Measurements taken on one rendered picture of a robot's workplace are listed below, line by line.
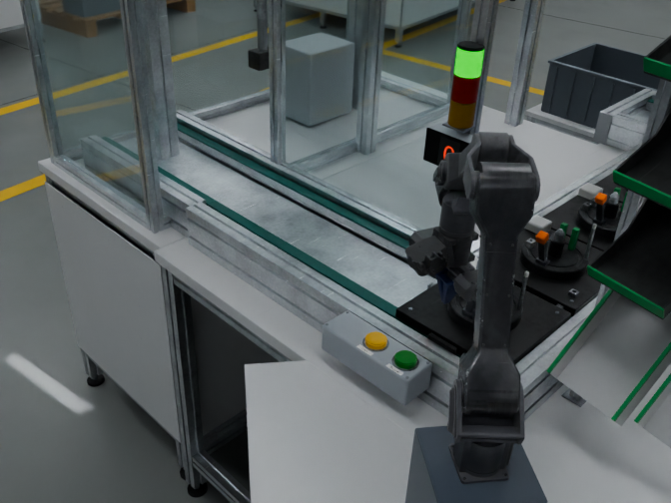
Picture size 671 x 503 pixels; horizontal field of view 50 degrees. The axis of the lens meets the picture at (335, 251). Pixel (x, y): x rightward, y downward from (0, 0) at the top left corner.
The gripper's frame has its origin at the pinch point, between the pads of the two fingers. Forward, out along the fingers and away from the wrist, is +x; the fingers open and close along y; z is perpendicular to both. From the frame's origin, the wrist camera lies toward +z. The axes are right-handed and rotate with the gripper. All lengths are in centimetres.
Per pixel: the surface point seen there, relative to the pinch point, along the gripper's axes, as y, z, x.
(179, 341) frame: -61, 35, 48
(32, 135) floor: -353, 51, 108
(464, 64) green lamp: -24.3, -15.0, -29.9
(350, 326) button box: -10.7, 12.6, 12.9
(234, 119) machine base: -136, -6, 22
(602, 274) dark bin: 20.1, -12.6, -12.0
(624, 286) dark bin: 23.8, -13.3, -12.0
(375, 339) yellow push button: -4.3, 10.8, 11.7
